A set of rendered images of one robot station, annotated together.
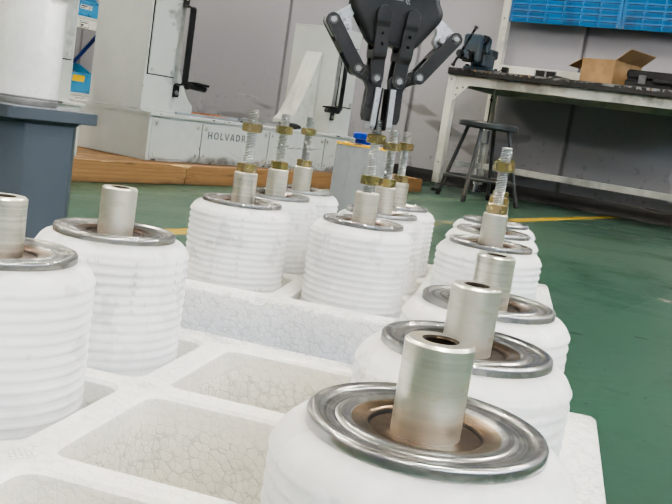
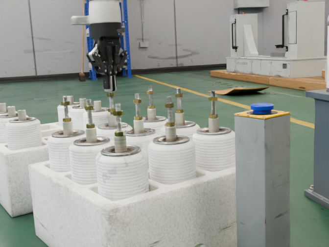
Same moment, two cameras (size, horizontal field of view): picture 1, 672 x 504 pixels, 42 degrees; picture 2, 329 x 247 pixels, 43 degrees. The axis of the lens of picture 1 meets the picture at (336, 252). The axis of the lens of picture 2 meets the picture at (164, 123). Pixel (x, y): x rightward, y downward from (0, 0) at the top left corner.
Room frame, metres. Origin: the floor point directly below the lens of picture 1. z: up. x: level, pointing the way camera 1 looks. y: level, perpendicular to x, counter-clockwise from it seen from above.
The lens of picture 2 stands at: (1.61, -0.67, 0.44)
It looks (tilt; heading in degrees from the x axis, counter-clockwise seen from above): 10 degrees down; 134
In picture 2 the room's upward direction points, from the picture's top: 3 degrees counter-clockwise
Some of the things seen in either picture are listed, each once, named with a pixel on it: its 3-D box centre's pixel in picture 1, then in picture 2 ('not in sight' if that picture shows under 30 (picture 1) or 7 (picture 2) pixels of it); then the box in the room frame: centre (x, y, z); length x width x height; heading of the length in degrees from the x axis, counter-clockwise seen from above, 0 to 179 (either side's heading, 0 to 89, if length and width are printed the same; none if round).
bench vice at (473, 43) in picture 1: (477, 50); not in sight; (5.43, -0.66, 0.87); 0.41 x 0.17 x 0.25; 148
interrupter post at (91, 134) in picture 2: not in sight; (91, 135); (0.91, -0.16, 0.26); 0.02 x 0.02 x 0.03
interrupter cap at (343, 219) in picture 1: (363, 223); (112, 126); (0.81, -0.02, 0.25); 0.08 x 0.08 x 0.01
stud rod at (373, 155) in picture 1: (372, 161); (111, 103); (0.81, -0.02, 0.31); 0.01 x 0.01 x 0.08
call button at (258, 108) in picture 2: (366, 140); (262, 109); (1.23, -0.02, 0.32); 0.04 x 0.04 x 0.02
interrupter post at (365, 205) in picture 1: (365, 209); (112, 121); (0.81, -0.02, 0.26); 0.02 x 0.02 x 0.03
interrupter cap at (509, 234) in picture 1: (493, 233); (91, 141); (0.91, -0.16, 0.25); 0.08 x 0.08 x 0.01
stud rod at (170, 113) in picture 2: (402, 164); (170, 115); (1.05, -0.06, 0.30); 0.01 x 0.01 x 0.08
